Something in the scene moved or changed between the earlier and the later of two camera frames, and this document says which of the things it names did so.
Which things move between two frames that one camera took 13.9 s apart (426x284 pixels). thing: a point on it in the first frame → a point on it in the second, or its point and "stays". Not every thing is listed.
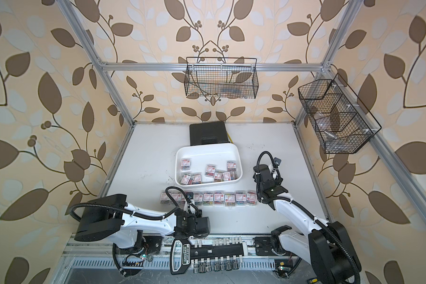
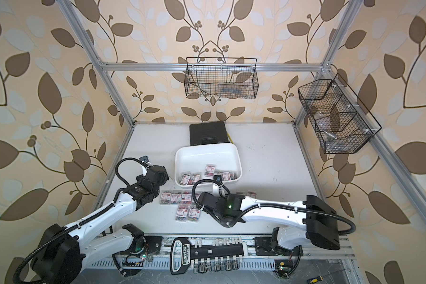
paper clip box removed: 164,199 stays
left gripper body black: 199,216 → 165,177
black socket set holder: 224,254 stays
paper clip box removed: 251,197 stays
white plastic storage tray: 207,164 stays
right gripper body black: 277,183 → 220,218
